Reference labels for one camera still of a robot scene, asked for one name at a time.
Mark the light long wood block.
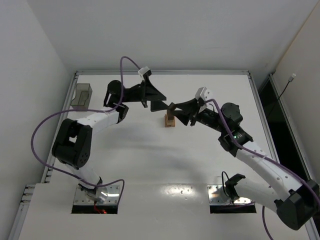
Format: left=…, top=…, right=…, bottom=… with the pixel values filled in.
left=172, top=117, right=176, bottom=127
left=164, top=114, right=168, bottom=128

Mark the dark wood arch block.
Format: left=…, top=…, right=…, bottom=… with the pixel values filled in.
left=166, top=108, right=175, bottom=122

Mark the grey plastic block box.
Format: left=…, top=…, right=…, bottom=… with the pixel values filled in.
left=70, top=83, right=93, bottom=111

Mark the small dark wood block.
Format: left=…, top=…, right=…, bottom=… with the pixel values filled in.
left=167, top=102, right=176, bottom=112

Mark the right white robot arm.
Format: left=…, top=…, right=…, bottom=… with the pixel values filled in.
left=168, top=98, right=320, bottom=231

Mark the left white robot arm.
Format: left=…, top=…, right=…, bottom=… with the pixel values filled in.
left=51, top=70, right=167, bottom=203

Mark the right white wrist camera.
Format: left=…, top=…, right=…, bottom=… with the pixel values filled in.
left=195, top=87, right=213, bottom=113

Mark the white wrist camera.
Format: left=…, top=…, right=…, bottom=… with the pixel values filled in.
left=195, top=87, right=213, bottom=113
left=138, top=66, right=152, bottom=81

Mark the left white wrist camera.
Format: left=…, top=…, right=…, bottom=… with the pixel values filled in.
left=138, top=66, right=152, bottom=81

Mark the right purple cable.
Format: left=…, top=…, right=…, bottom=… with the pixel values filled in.
left=204, top=98, right=320, bottom=240

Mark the purple cable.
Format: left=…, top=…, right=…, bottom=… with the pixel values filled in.
left=30, top=56, right=143, bottom=198
left=204, top=98, right=320, bottom=240

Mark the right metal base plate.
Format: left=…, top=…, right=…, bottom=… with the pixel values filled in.
left=207, top=184, right=255, bottom=207

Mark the metal base plate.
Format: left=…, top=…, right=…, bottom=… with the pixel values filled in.
left=73, top=184, right=120, bottom=206
left=207, top=184, right=255, bottom=207

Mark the black wall cable with plug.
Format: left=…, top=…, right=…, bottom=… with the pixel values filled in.
left=267, top=73, right=297, bottom=113

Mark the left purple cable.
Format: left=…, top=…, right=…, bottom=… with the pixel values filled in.
left=30, top=56, right=143, bottom=198

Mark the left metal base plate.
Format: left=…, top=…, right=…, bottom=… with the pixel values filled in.
left=73, top=184, right=120, bottom=206

